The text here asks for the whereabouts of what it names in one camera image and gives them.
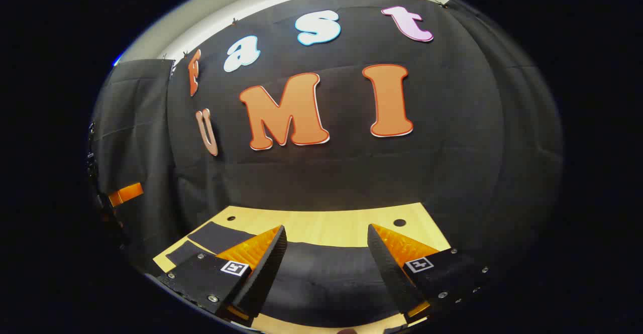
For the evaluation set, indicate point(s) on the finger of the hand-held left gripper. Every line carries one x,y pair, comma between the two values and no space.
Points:
125,194

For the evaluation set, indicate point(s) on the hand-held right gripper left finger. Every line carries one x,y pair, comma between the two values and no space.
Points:
266,273

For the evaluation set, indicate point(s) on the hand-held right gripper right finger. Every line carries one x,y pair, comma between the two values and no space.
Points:
389,273

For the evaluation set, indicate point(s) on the dark blue jeans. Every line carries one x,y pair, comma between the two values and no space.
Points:
326,284

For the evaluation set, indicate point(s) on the black backdrop cloth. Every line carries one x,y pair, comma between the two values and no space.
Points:
326,173

